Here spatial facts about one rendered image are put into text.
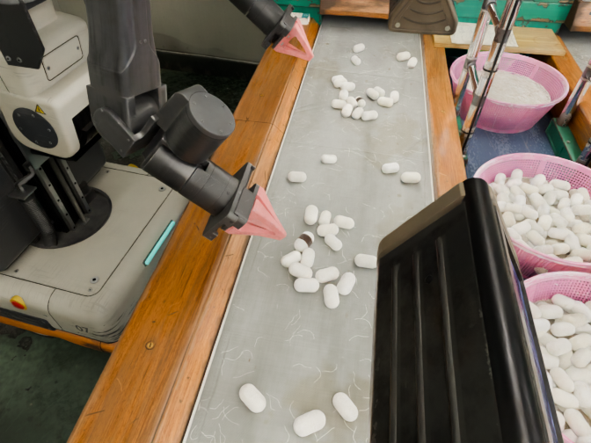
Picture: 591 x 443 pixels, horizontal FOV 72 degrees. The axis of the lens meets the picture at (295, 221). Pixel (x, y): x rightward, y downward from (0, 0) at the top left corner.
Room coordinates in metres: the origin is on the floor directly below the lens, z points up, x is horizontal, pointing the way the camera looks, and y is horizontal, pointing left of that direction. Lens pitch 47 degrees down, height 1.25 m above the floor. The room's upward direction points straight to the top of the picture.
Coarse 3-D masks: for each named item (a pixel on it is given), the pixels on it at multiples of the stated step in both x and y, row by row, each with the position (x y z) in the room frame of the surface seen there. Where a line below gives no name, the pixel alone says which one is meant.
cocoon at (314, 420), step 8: (304, 416) 0.16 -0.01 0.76; (312, 416) 0.16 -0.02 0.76; (320, 416) 0.16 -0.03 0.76; (296, 424) 0.15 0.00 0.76; (304, 424) 0.15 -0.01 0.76; (312, 424) 0.15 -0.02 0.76; (320, 424) 0.15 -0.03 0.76; (296, 432) 0.14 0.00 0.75; (304, 432) 0.14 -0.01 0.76; (312, 432) 0.14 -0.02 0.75
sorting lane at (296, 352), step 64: (320, 64) 1.05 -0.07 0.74; (384, 64) 1.05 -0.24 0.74; (320, 128) 0.75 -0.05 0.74; (384, 128) 0.75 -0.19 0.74; (320, 192) 0.55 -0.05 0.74; (384, 192) 0.55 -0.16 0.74; (256, 256) 0.40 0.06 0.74; (320, 256) 0.40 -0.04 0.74; (256, 320) 0.29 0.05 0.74; (320, 320) 0.29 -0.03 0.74; (256, 384) 0.20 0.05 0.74; (320, 384) 0.20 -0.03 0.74
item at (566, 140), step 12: (588, 72) 0.80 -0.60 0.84; (576, 84) 0.81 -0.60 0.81; (588, 84) 0.80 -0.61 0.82; (576, 96) 0.80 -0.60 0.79; (564, 108) 0.81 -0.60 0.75; (576, 108) 0.80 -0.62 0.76; (552, 120) 0.82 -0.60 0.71; (564, 120) 0.80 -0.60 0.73; (552, 132) 0.80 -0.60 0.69; (564, 132) 0.77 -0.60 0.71; (552, 144) 0.77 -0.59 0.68; (564, 144) 0.73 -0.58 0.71; (576, 144) 0.73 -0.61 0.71; (588, 144) 0.66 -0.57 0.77; (564, 156) 0.71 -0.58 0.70; (576, 156) 0.69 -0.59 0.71; (588, 156) 0.65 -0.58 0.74
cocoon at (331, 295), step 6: (324, 288) 0.33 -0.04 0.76; (330, 288) 0.33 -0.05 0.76; (336, 288) 0.33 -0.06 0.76; (324, 294) 0.32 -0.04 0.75; (330, 294) 0.32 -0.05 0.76; (336, 294) 0.32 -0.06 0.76; (330, 300) 0.31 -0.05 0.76; (336, 300) 0.31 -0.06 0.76; (330, 306) 0.30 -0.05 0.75; (336, 306) 0.30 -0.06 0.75
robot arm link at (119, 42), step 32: (96, 0) 0.44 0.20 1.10; (128, 0) 0.43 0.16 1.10; (96, 32) 0.43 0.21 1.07; (128, 32) 0.42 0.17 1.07; (96, 64) 0.42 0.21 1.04; (128, 64) 0.41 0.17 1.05; (96, 96) 0.42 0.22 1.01; (128, 96) 0.40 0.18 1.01; (160, 96) 0.44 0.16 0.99; (96, 128) 0.41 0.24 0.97
